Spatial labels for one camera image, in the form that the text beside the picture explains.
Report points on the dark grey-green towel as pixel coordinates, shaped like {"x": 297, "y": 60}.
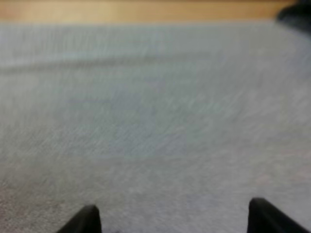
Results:
{"x": 297, "y": 14}

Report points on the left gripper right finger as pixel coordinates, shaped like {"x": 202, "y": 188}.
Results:
{"x": 266, "y": 218}

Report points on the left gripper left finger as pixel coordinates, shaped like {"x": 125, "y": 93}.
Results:
{"x": 85, "y": 222}

